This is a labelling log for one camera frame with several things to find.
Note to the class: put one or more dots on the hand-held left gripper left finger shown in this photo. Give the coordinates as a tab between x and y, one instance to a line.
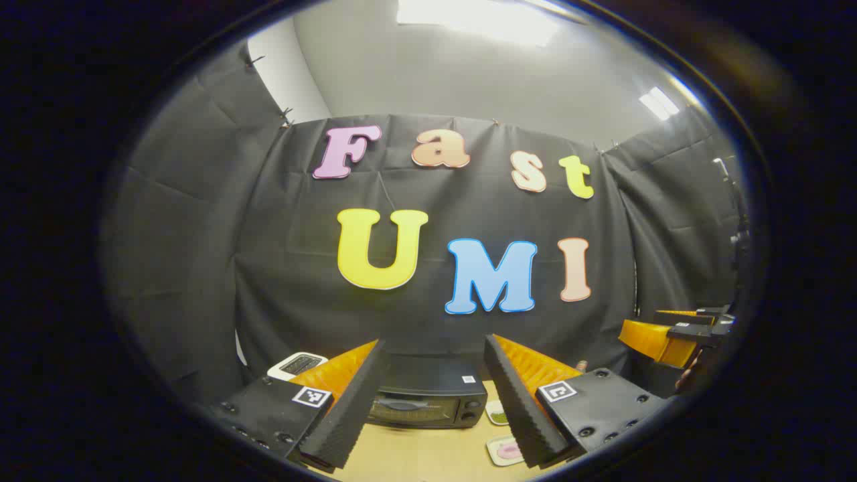
348	415

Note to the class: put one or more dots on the white toaster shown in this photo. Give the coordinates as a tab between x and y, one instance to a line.
298	365

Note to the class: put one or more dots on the white divided plate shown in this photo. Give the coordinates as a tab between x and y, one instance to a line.
492	405

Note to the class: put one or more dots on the black backdrop cloth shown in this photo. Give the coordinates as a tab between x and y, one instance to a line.
268	234

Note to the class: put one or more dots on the small ceiling light panel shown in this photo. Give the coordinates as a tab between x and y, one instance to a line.
659	104

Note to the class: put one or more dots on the large ceiling light panel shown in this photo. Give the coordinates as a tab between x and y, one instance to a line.
475	20

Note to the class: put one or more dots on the cream square plate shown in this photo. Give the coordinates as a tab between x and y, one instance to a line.
497	460

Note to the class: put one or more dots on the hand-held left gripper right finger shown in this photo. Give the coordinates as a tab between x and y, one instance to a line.
519	408

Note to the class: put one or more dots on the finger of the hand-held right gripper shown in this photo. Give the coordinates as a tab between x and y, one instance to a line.
710	314
696	333

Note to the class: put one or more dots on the black electric oven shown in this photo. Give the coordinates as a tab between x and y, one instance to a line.
428	385

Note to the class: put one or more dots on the pink ham slice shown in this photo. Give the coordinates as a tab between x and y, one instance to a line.
509	450

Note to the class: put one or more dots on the pile of green mung beans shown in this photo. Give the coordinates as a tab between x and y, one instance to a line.
500	416

